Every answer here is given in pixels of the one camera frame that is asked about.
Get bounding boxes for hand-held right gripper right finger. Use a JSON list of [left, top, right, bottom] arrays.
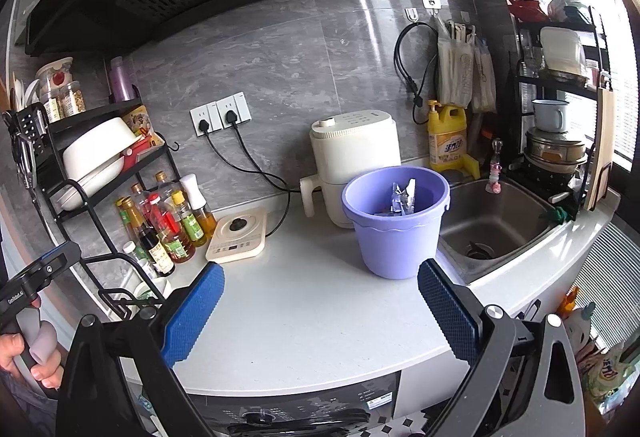
[[417, 259, 587, 437]]

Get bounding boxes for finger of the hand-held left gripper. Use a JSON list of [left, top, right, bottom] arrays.
[[0, 241, 83, 291]]

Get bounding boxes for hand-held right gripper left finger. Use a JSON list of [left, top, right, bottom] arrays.
[[55, 261, 227, 437]]

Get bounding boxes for purple plastic bucket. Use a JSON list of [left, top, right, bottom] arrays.
[[341, 167, 452, 280]]

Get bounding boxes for aluminium foil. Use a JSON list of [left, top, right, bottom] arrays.
[[387, 179, 418, 216]]

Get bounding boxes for person's left forearm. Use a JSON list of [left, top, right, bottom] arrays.
[[0, 369, 61, 437]]

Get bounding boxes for person's left hand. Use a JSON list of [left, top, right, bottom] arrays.
[[0, 332, 66, 390]]

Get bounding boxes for white rectangular dish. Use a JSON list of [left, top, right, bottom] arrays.
[[132, 274, 173, 306]]

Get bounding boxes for white shallow dish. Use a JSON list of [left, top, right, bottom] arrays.
[[54, 184, 87, 212]]

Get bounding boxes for beige induction cooker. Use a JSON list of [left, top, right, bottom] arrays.
[[205, 206, 269, 264]]

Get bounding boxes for red label oil bottle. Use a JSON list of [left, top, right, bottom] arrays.
[[147, 194, 196, 263]]

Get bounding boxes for green label yellow cap bottle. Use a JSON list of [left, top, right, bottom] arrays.
[[171, 191, 206, 248]]

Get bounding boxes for small white cap bottle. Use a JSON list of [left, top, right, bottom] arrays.
[[122, 242, 156, 279]]

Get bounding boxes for white plate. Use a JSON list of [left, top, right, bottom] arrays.
[[75, 157, 127, 190]]

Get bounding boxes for steel kitchen sink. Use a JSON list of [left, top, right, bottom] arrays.
[[437, 177, 562, 286]]

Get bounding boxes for orange toy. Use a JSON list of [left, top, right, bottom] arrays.
[[560, 287, 597, 344]]

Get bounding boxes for black perforated utensil holder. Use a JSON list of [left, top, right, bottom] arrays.
[[10, 103, 51, 152]]

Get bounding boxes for red plastic box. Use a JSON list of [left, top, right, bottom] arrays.
[[122, 137, 166, 170]]

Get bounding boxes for faucet with pink filter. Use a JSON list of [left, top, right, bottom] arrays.
[[486, 138, 504, 194]]

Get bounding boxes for glass jar of grains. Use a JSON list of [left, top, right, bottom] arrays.
[[60, 81, 87, 118], [42, 92, 64, 124]]

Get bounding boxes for black metal shelf rack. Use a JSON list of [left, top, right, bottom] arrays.
[[2, 99, 181, 318]]

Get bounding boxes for black pan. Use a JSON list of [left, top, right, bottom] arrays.
[[517, 160, 586, 192]]

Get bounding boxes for yellow snack packet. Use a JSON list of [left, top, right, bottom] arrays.
[[121, 107, 159, 146]]

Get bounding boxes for yellow detergent bottle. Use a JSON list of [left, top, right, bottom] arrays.
[[426, 99, 468, 172]]

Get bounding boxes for white air fryer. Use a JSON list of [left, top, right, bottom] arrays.
[[299, 109, 402, 230]]

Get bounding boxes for stacked steel pots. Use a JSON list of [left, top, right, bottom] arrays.
[[524, 127, 588, 166]]

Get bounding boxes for purple plastic bottle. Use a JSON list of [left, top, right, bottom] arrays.
[[109, 57, 136, 104]]

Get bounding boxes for white enamel mug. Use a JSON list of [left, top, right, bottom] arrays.
[[531, 98, 571, 134]]

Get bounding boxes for wooden cutting board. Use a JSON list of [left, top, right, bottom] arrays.
[[584, 86, 619, 212]]

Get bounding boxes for hanging clear plastic bag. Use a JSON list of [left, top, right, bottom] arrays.
[[437, 19, 476, 108], [470, 34, 499, 115]]

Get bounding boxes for black dish rack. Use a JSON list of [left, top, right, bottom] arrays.
[[507, 6, 615, 222]]

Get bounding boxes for white plastic food container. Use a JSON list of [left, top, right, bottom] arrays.
[[539, 26, 587, 74]]

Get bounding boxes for red bowl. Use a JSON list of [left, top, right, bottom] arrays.
[[507, 0, 549, 22]]

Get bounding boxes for metal pot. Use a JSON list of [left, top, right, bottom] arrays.
[[547, 0, 592, 24]]

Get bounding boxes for black power cable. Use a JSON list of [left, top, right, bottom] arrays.
[[197, 118, 293, 192], [226, 111, 294, 238]]

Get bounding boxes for white wall socket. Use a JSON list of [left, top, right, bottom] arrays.
[[216, 93, 252, 128], [190, 103, 221, 136]]

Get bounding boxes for hanging black cable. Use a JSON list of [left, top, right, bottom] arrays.
[[394, 22, 441, 124]]

